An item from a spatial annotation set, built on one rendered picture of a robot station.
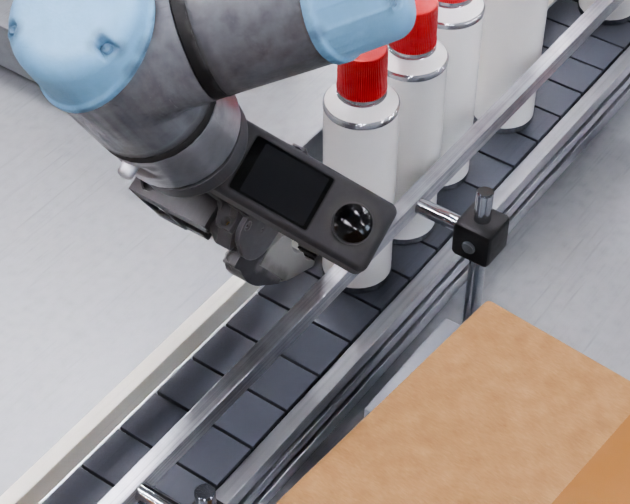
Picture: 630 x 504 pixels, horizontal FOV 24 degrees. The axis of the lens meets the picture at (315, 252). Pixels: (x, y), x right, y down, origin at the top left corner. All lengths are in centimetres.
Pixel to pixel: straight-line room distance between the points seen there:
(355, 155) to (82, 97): 29
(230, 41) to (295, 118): 50
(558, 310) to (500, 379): 44
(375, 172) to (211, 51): 29
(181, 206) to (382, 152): 15
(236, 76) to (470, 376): 19
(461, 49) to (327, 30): 36
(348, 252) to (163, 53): 20
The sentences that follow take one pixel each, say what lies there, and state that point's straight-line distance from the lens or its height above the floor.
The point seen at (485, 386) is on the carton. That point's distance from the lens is 70.
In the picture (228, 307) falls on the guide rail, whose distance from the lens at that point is 102.
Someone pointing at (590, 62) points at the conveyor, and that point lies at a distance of 129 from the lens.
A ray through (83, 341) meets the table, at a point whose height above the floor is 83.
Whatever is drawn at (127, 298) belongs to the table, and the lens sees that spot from 114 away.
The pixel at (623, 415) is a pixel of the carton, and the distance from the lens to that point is 70.
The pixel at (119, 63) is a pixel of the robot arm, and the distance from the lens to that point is 71.
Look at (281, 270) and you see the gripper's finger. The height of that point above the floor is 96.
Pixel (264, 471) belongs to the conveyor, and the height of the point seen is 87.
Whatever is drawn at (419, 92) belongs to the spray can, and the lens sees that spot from 101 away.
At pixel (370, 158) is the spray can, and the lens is 98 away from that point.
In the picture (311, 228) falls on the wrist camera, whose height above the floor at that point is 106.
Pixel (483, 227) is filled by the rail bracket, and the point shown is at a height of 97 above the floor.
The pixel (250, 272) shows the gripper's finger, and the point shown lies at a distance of 93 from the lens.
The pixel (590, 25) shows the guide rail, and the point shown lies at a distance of 120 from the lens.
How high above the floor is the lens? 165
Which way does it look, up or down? 45 degrees down
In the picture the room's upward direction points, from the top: straight up
